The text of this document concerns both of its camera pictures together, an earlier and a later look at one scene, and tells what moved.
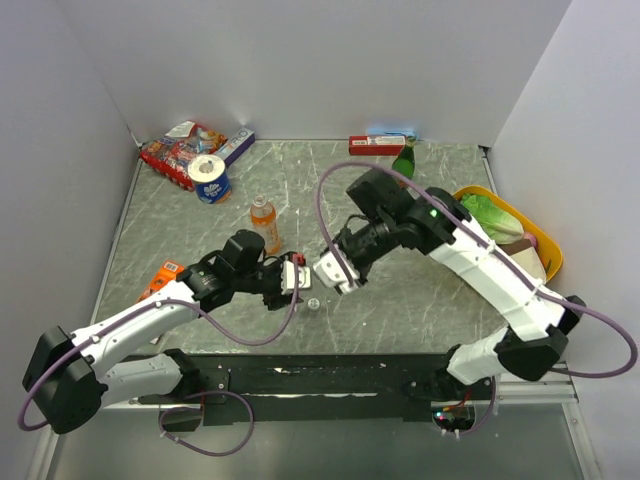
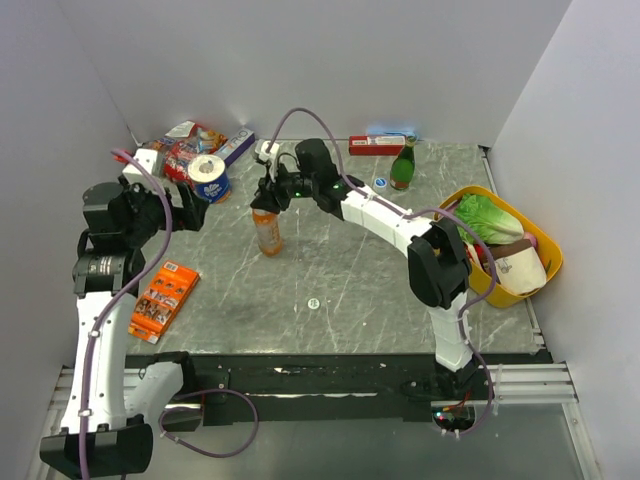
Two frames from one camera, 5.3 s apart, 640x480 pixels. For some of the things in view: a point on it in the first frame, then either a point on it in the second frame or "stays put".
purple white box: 237,145 stays put
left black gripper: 276,299 → 188,217
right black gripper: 361,269 → 267,190
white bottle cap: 313,303 stays put
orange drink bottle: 264,221 stays put
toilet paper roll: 209,173 stays put
